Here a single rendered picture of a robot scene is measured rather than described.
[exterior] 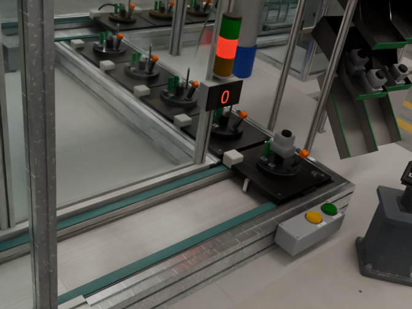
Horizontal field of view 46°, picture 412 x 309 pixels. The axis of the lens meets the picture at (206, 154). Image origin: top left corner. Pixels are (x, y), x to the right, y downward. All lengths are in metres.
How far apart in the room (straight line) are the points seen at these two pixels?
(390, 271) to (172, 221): 0.59
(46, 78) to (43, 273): 0.32
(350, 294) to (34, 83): 0.97
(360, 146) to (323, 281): 0.53
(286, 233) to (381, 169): 0.71
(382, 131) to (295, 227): 0.63
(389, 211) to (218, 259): 0.45
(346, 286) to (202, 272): 0.40
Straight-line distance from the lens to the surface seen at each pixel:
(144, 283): 1.07
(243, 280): 1.26
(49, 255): 0.78
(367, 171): 1.86
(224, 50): 1.26
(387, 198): 1.35
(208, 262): 1.16
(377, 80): 1.55
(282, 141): 1.43
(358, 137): 1.68
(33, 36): 0.59
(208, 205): 1.37
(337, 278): 1.36
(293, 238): 1.27
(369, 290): 1.37
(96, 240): 1.22
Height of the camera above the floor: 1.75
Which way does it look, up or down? 32 degrees down
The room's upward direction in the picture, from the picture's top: 10 degrees clockwise
